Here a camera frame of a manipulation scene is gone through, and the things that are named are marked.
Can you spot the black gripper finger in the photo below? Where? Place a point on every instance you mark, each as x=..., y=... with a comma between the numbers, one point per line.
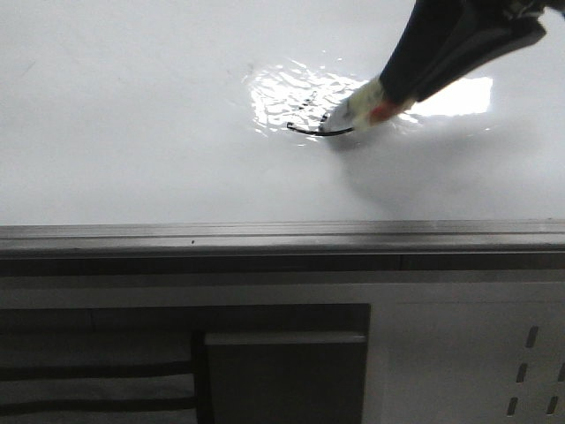
x=475, y=33
x=428, y=30

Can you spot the white marker with red band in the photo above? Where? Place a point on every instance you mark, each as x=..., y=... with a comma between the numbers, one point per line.
x=367, y=106

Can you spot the grey aluminium whiteboard tray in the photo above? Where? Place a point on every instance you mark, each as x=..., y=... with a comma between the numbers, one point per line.
x=174, y=248

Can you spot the white whiteboard surface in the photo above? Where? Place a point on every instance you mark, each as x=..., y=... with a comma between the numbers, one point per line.
x=176, y=111

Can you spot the white perforated metal stand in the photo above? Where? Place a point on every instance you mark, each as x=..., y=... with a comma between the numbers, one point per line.
x=443, y=346

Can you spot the dark grey panel box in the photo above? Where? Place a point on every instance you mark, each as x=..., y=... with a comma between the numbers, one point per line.
x=287, y=377

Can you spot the dark slatted rack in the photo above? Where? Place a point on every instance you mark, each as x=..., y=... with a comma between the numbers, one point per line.
x=133, y=365

